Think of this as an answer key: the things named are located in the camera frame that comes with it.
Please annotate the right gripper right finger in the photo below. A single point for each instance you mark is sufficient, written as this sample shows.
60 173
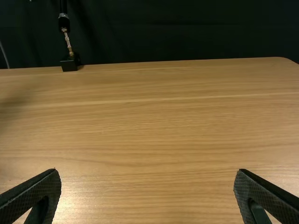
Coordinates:
245 189

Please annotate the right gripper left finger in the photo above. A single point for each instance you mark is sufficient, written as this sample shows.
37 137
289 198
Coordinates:
50 186

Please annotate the black clamp stand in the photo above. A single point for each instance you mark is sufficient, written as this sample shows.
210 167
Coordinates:
69 65

